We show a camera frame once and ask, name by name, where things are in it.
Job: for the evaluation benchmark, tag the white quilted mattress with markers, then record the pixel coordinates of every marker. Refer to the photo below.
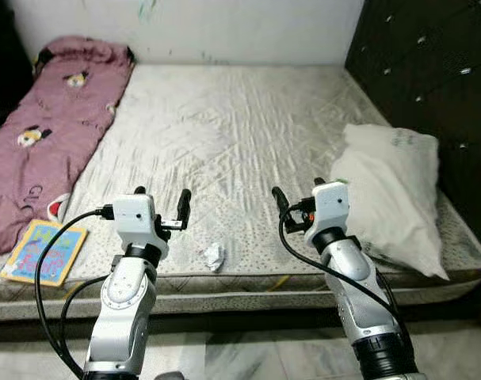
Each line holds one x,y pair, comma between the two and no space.
240,142

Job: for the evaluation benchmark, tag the blue yellow children's book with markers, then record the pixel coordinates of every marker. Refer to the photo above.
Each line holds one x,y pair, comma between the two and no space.
42,253

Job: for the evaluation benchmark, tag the white pillow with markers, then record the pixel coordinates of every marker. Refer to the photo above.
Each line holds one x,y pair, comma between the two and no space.
383,190

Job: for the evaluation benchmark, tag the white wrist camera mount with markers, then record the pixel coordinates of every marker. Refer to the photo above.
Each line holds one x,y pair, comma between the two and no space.
133,214
331,206

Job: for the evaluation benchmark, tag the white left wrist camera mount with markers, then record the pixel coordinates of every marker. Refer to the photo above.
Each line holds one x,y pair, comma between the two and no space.
133,214

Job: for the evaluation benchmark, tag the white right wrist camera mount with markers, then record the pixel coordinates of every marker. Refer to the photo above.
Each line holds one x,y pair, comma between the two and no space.
331,206

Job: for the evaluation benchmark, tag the dotted fabric bed base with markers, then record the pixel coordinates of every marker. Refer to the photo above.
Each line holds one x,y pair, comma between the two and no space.
264,305

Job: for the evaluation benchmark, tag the white paper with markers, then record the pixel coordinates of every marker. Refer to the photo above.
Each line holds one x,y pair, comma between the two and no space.
215,256

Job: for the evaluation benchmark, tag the grey left robot leg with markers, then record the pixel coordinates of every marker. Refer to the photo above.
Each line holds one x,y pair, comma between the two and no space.
170,377

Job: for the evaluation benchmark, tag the dark tufted headboard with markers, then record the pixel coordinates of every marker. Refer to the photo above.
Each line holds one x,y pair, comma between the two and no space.
430,71

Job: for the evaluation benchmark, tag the pink cartoon print blanket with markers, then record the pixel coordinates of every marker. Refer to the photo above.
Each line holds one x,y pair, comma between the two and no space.
50,150

